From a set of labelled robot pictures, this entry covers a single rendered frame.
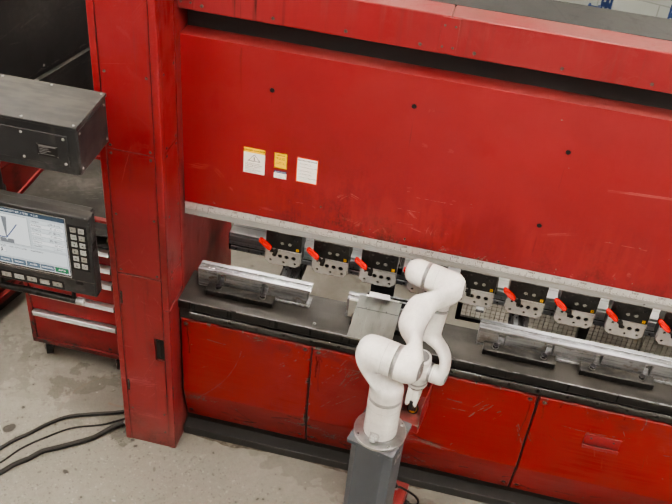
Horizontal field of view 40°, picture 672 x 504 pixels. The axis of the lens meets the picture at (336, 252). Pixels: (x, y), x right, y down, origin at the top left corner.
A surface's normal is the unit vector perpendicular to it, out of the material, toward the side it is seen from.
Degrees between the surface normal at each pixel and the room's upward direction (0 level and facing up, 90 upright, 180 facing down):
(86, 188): 0
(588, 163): 90
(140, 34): 90
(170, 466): 0
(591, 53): 90
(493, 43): 90
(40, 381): 0
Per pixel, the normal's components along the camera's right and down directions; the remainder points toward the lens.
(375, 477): -0.43, 0.54
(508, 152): -0.22, 0.59
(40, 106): 0.08, -0.77
